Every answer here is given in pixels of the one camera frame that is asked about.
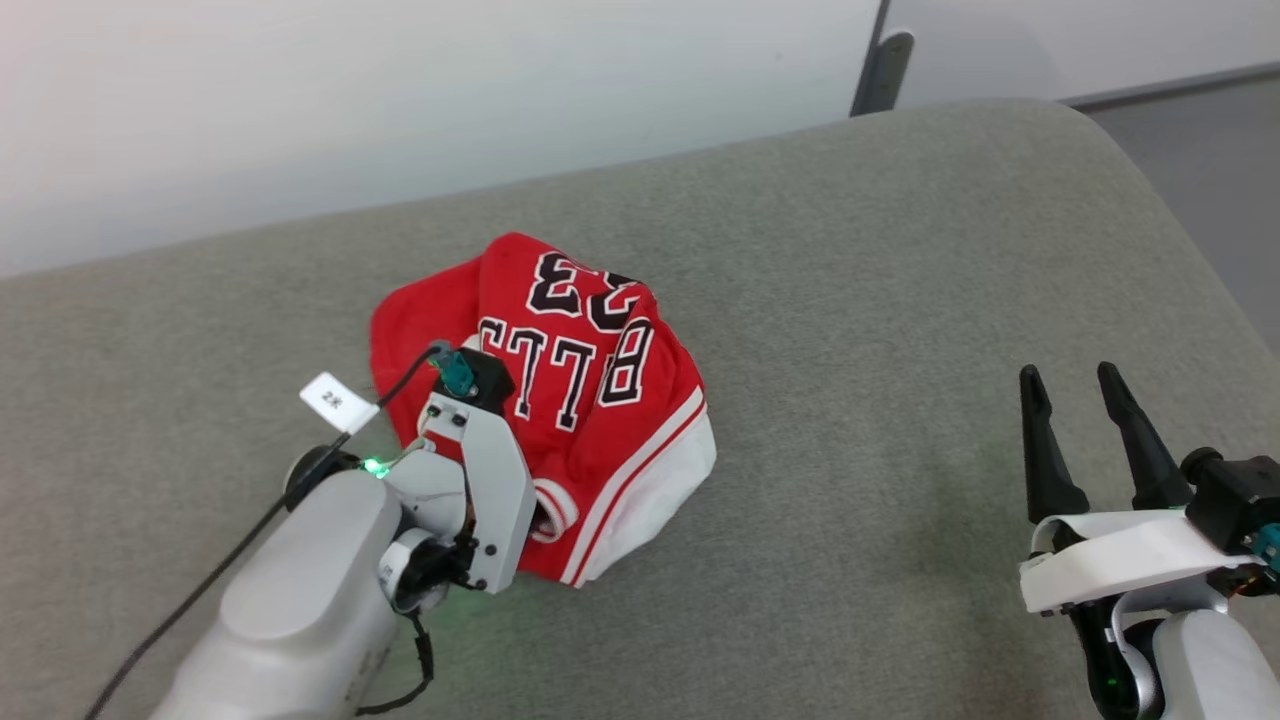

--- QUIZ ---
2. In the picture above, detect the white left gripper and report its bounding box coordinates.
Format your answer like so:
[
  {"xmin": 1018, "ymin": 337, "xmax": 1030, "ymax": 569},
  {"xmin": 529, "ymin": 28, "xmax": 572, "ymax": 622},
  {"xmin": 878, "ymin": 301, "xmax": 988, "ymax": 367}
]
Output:
[{"xmin": 420, "ymin": 393, "xmax": 536, "ymax": 591}]

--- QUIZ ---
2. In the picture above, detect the long black left arm cable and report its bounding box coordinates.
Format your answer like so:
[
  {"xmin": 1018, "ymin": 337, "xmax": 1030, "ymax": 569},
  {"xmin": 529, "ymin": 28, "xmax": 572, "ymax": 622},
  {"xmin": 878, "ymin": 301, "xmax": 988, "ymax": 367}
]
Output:
[{"xmin": 85, "ymin": 343, "xmax": 451, "ymax": 720}]

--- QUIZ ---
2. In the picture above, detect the dark grey baseboard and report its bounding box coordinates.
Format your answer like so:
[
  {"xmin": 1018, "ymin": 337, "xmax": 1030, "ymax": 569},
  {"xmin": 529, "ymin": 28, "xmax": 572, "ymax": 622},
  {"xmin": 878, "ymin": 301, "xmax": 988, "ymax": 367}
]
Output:
[{"xmin": 1060, "ymin": 62, "xmax": 1280, "ymax": 112}]

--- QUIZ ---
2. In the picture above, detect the white paper cable label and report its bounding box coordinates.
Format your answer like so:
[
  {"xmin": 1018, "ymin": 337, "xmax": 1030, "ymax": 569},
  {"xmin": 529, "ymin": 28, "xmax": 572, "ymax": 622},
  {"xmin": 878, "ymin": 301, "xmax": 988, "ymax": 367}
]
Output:
[{"xmin": 299, "ymin": 372, "xmax": 380, "ymax": 435}]

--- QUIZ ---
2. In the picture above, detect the short black looped cable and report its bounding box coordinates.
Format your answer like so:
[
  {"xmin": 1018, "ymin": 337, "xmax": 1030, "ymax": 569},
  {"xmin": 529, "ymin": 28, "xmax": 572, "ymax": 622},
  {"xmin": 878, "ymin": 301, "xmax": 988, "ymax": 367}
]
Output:
[{"xmin": 355, "ymin": 612, "xmax": 437, "ymax": 717}]

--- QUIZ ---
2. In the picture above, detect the red white basketball jersey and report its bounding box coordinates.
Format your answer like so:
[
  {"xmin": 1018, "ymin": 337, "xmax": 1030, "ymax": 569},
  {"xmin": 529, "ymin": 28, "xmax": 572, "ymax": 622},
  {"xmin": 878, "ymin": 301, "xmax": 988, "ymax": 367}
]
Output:
[{"xmin": 369, "ymin": 232, "xmax": 718, "ymax": 588}]

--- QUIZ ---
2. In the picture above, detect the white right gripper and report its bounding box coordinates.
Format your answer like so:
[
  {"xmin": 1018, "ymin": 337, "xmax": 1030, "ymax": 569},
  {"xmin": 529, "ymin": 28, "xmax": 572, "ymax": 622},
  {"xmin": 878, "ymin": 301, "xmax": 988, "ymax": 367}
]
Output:
[{"xmin": 1020, "ymin": 362, "xmax": 1261, "ymax": 613}]

